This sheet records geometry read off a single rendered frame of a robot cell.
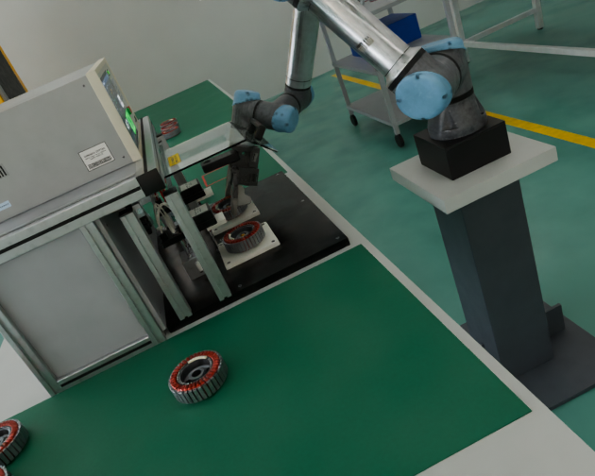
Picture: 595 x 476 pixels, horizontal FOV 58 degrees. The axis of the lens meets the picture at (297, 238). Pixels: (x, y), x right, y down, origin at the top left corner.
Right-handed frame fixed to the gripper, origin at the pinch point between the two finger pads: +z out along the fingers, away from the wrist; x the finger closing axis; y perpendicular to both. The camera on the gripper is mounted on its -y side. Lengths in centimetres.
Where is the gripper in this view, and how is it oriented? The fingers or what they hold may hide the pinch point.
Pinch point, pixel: (229, 209)
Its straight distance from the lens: 165.0
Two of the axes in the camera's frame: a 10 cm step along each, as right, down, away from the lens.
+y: 9.5, 0.3, 3.0
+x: -2.7, -3.6, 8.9
